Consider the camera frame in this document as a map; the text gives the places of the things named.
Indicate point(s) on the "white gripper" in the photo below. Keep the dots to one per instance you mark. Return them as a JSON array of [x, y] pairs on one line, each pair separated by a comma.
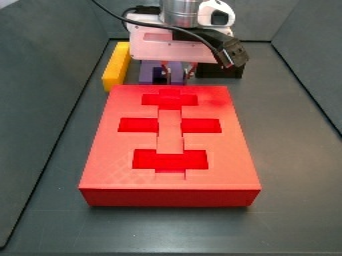
[[165, 45]]

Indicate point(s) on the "purple U-shaped block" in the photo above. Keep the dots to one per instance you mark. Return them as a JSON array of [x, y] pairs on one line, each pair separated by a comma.
[[150, 74]]

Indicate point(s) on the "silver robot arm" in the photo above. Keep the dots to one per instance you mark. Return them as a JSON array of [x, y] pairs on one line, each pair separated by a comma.
[[185, 15]]

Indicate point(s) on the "black angled fixture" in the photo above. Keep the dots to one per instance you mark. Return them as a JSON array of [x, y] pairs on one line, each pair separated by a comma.
[[210, 70]]

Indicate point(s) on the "red board with slots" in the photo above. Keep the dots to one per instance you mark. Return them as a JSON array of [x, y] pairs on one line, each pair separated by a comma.
[[170, 150]]

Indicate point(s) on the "yellow long block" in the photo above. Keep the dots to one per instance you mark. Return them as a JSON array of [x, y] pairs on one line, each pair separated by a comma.
[[117, 66]]

